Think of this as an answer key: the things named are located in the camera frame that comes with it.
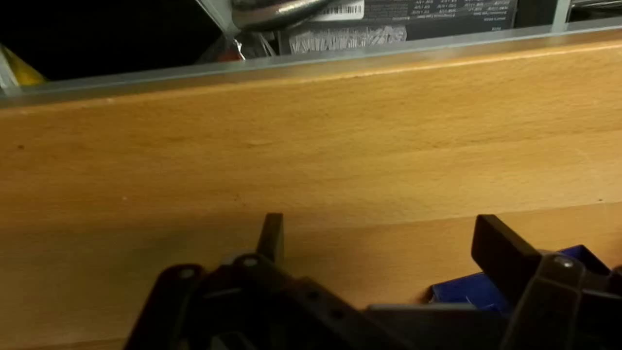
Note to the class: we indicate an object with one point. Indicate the blue object on countertop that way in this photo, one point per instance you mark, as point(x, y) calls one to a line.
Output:
point(480, 293)

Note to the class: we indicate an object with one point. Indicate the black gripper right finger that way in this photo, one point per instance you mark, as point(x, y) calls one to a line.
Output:
point(556, 302)

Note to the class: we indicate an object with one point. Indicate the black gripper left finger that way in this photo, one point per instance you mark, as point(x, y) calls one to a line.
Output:
point(253, 304)

